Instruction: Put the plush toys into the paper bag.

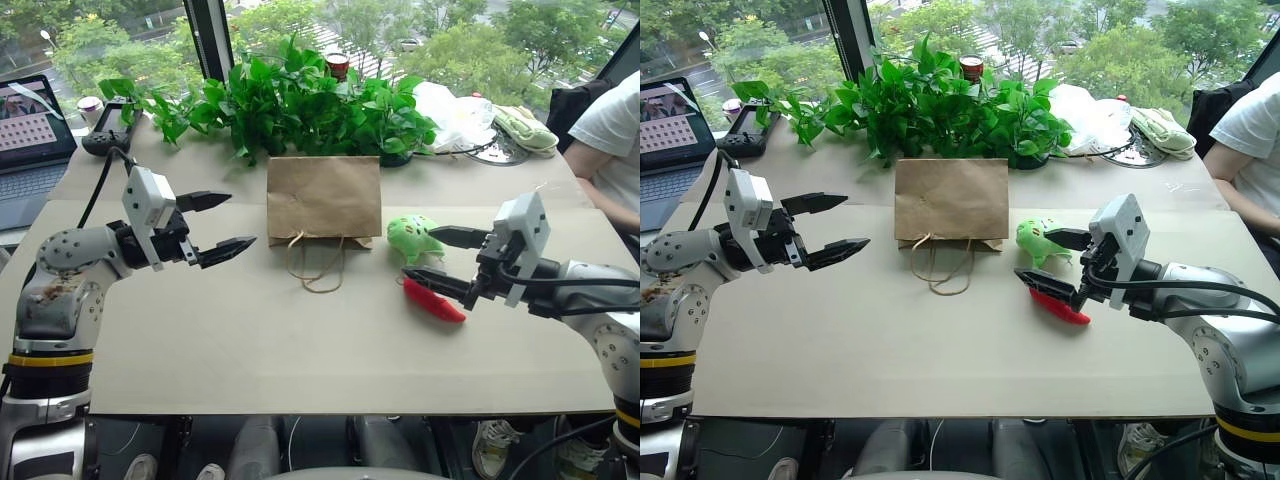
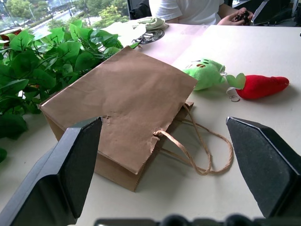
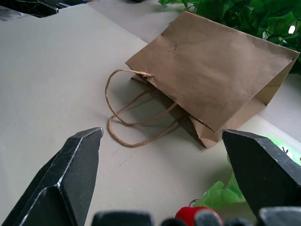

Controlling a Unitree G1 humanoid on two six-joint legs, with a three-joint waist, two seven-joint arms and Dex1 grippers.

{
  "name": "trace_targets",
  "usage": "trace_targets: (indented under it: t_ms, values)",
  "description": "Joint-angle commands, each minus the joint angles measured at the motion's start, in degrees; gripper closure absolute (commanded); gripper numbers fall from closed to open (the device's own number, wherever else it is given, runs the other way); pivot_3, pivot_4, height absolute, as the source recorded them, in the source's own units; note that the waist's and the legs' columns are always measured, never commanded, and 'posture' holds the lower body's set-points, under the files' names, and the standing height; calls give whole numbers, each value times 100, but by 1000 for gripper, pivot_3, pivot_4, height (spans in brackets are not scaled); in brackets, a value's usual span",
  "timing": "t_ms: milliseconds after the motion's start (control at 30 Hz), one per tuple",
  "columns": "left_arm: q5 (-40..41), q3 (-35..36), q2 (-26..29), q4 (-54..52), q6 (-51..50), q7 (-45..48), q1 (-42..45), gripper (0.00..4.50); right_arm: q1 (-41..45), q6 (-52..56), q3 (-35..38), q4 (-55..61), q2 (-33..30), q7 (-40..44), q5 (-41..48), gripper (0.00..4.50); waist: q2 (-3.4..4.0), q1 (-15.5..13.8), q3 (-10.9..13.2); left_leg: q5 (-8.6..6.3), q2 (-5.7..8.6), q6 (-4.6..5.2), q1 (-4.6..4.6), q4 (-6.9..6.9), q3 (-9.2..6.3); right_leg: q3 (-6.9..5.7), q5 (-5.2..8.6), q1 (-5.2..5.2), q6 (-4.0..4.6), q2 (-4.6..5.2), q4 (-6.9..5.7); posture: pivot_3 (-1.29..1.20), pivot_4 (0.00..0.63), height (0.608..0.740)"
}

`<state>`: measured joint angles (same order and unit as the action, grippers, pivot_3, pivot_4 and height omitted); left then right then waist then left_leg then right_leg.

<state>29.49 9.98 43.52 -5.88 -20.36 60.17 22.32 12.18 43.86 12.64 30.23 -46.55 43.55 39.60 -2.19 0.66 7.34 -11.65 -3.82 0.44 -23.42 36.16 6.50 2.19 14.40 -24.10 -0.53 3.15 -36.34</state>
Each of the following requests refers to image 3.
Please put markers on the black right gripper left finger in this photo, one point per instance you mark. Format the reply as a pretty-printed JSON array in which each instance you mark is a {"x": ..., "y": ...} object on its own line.
[{"x": 70, "y": 169}]

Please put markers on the green artificial leafy plant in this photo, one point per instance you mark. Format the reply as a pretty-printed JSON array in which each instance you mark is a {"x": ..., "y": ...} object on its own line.
[{"x": 247, "y": 14}]

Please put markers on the red round object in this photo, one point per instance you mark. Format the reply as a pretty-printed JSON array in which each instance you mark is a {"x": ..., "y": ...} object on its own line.
[{"x": 185, "y": 213}]

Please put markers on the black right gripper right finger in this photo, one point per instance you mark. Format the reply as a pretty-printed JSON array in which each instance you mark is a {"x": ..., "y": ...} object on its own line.
[{"x": 263, "y": 169}]

